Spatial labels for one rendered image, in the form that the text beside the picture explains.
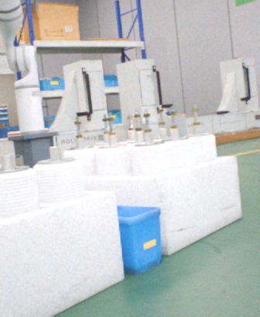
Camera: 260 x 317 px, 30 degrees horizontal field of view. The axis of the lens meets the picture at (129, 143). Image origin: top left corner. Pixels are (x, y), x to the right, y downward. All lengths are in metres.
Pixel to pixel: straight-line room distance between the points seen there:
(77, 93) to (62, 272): 3.03
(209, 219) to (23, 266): 0.61
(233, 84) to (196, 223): 3.82
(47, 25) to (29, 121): 4.94
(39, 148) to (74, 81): 2.07
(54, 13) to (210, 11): 2.58
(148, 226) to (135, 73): 3.11
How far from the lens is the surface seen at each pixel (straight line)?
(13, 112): 7.87
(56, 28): 6.76
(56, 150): 0.95
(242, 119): 4.79
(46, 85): 6.51
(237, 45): 7.59
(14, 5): 1.72
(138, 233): 1.01
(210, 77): 7.98
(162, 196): 1.10
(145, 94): 4.08
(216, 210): 1.31
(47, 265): 0.85
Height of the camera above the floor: 0.32
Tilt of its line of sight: 3 degrees down
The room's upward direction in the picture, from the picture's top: 6 degrees counter-clockwise
